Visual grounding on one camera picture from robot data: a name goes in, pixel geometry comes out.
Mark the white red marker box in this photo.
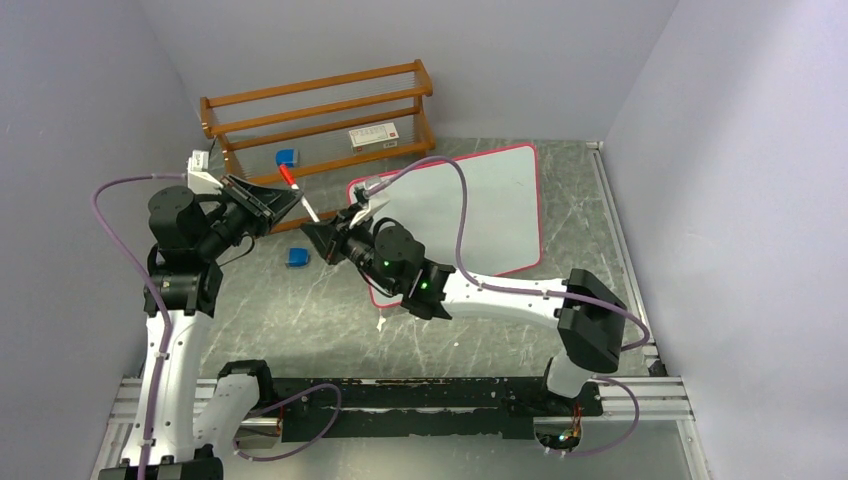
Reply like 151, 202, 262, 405
348, 122, 399, 154

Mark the blue eraser on shelf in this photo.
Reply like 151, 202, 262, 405
275, 148, 299, 168

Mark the blue eraser on table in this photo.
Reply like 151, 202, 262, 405
285, 247, 311, 268

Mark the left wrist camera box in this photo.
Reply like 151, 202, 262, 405
186, 150, 223, 195

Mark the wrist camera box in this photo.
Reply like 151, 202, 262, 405
349, 186, 390, 228
186, 150, 223, 195

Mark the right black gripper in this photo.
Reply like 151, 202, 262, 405
300, 203, 400, 296

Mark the wooden three-tier shelf rack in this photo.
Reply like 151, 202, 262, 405
199, 59, 436, 186

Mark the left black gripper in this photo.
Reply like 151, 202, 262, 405
195, 173, 303, 258

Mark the pink-framed whiteboard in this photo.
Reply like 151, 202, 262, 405
373, 143, 542, 275

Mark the white red whiteboard marker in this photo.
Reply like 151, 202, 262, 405
277, 163, 320, 222

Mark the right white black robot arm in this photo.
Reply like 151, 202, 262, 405
300, 221, 626, 414

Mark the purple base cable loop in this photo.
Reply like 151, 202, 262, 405
231, 382, 343, 464

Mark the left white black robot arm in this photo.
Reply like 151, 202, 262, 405
98, 174, 303, 479

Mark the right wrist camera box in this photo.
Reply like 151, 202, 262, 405
349, 186, 390, 228

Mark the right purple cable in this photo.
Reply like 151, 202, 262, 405
360, 155, 652, 354

